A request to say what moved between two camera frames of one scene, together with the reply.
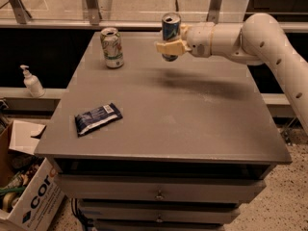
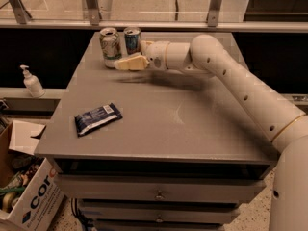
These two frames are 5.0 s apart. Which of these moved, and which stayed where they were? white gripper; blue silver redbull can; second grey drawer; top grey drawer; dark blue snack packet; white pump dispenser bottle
Moved: white gripper; blue silver redbull can
Stayed: dark blue snack packet; top grey drawer; second grey drawer; white pump dispenser bottle
